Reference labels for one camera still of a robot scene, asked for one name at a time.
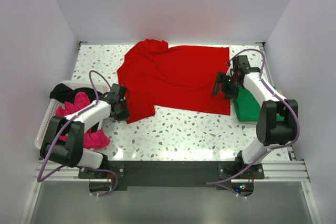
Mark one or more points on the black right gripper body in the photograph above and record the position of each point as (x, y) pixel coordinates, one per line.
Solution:
(229, 83)

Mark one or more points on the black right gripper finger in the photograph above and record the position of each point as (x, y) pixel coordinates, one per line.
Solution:
(218, 83)
(228, 94)

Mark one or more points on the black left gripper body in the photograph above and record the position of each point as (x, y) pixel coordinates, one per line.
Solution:
(124, 106)

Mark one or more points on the red t-shirt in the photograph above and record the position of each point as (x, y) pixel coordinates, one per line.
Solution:
(180, 77)

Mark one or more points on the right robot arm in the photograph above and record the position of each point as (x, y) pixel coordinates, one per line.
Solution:
(277, 125)

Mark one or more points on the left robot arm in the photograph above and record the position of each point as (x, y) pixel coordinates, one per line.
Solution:
(63, 142)

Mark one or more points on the green folded t-shirt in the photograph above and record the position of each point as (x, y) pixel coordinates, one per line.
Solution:
(248, 108)

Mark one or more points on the white plastic laundry basket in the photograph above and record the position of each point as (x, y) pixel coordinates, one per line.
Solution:
(90, 141)

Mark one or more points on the tan cardboard board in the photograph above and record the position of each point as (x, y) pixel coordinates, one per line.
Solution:
(246, 122)

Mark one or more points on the black garment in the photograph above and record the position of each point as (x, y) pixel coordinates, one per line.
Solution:
(68, 93)

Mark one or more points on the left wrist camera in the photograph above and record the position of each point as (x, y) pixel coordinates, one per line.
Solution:
(117, 92)

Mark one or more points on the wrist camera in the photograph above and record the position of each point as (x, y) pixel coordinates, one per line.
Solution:
(240, 61)
(117, 92)

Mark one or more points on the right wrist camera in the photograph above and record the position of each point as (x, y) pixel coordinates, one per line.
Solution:
(240, 61)

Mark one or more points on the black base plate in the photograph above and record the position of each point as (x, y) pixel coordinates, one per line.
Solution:
(122, 175)

